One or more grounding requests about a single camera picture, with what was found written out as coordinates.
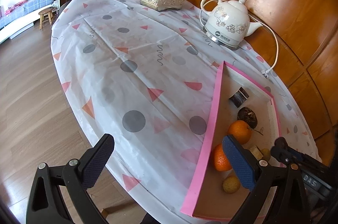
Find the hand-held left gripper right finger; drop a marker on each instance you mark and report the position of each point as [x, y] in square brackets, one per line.
[237, 163]

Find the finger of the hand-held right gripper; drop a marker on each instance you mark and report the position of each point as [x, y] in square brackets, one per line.
[280, 150]

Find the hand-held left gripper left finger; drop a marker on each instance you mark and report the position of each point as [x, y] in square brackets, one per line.
[97, 163]

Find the small greenish yellow fruit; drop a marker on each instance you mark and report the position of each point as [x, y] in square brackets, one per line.
[265, 154]

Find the orange tangerine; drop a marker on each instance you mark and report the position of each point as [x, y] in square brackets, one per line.
[220, 159]
[239, 132]

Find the yellow potato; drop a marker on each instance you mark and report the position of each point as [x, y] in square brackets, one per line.
[231, 184]

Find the pink shallow tray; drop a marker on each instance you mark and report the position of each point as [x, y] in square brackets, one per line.
[208, 139]

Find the white patterned tablecloth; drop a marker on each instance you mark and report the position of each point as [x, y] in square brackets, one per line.
[148, 54]

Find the silver kettle base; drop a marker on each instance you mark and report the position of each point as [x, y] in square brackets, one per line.
[224, 43]

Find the white ceramic electric kettle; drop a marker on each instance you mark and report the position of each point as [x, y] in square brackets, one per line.
[227, 20]

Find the small wooden stool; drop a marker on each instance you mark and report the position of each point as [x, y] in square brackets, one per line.
[46, 15]

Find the red floral cushion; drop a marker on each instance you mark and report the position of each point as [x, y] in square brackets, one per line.
[15, 7]

